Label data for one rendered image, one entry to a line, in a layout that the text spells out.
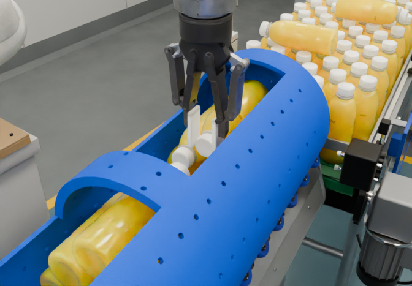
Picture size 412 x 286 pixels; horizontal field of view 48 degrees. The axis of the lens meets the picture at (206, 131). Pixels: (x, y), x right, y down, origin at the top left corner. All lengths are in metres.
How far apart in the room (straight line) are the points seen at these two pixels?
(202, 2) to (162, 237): 0.30
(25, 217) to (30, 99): 2.28
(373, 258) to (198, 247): 0.83
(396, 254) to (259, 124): 0.70
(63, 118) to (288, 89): 2.45
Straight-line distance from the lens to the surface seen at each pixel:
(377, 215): 1.22
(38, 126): 3.12
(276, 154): 0.72
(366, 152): 1.07
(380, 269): 1.35
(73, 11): 4.17
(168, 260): 0.53
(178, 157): 0.81
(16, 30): 1.19
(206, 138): 0.75
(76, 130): 3.01
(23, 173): 1.16
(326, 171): 1.16
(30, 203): 1.21
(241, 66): 0.65
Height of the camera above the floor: 1.60
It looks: 34 degrees down
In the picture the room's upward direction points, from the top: straight up
